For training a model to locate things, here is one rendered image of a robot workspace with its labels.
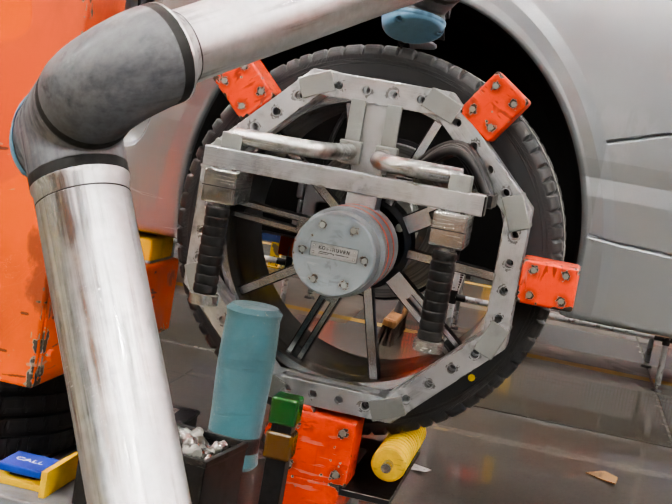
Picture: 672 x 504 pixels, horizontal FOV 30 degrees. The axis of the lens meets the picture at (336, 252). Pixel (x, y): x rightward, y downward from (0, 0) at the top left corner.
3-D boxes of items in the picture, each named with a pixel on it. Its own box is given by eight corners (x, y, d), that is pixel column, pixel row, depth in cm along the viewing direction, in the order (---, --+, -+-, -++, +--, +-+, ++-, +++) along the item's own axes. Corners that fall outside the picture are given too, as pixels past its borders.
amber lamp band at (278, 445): (295, 456, 179) (299, 429, 178) (288, 463, 175) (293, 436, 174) (268, 450, 179) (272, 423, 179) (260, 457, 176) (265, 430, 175)
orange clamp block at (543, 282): (517, 296, 204) (572, 307, 202) (514, 302, 196) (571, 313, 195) (525, 254, 203) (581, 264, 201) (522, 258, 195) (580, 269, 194)
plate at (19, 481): (63, 478, 189) (64, 472, 188) (40, 493, 181) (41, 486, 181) (14, 466, 190) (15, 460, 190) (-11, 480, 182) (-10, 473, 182)
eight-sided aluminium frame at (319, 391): (491, 437, 206) (554, 108, 199) (487, 447, 199) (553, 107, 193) (179, 368, 216) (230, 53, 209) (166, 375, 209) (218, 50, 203)
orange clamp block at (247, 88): (286, 97, 209) (256, 53, 210) (274, 96, 201) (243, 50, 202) (253, 122, 211) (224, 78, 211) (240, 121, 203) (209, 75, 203)
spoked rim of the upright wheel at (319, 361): (580, 253, 225) (402, 38, 228) (577, 265, 202) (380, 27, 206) (368, 421, 236) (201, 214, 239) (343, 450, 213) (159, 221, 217)
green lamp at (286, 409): (300, 423, 178) (305, 395, 178) (294, 429, 174) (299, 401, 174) (274, 417, 179) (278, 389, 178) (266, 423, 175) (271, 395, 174)
